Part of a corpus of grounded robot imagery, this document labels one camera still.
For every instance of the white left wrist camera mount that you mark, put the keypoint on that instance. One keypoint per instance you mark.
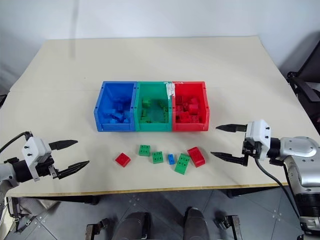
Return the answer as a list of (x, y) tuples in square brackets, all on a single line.
[(35, 149)]

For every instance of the black table leg bracket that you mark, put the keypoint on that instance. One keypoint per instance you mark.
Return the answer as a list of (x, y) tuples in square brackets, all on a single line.
[(237, 193)]

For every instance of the black chair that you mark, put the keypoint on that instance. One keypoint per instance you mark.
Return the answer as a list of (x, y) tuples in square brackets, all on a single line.
[(306, 87)]

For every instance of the dark rounded shape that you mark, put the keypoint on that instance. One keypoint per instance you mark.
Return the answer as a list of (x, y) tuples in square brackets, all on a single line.
[(196, 223), (136, 226)]

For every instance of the red plastic bin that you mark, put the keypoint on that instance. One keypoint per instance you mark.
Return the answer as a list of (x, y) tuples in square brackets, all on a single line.
[(190, 127)]

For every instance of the long red building block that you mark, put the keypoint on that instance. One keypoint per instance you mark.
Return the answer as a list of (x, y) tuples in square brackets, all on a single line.
[(196, 156)]

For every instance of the square green building block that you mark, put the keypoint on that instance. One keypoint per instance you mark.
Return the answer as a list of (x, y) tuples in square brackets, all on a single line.
[(144, 150), (157, 157)]

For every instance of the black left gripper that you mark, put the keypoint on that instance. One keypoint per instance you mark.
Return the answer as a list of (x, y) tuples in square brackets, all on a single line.
[(43, 168)]

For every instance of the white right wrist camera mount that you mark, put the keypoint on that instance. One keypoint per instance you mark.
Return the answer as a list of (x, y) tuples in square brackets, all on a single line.
[(260, 130)]

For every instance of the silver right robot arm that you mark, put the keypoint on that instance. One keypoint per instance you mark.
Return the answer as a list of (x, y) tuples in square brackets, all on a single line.
[(300, 155)]

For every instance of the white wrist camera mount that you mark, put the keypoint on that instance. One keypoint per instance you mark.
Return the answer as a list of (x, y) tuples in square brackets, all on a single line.
[(260, 130), (35, 149)]

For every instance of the green plastic bin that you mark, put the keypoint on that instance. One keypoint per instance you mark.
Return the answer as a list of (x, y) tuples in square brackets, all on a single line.
[(152, 127)]

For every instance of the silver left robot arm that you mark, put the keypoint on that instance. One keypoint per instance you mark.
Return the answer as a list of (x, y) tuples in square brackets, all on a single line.
[(17, 171)]

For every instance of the dark metal frame bar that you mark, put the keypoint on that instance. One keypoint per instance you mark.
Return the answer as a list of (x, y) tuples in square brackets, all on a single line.
[(232, 225), (93, 231)]

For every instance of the small blue building block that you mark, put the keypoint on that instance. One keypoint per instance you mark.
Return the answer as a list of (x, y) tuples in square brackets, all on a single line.
[(171, 159)]

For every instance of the long green building block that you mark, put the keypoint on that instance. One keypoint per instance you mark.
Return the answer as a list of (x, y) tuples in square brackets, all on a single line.
[(182, 163)]

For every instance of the blue plastic bin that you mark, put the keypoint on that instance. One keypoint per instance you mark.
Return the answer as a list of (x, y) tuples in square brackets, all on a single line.
[(106, 126)]

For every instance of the white tape strip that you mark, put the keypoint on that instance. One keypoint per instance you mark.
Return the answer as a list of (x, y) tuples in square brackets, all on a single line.
[(170, 88)]

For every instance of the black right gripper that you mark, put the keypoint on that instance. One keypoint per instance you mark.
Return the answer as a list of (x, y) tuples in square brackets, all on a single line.
[(253, 148)]

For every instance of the small red building block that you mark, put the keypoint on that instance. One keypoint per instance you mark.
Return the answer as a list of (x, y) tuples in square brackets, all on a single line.
[(123, 159)]

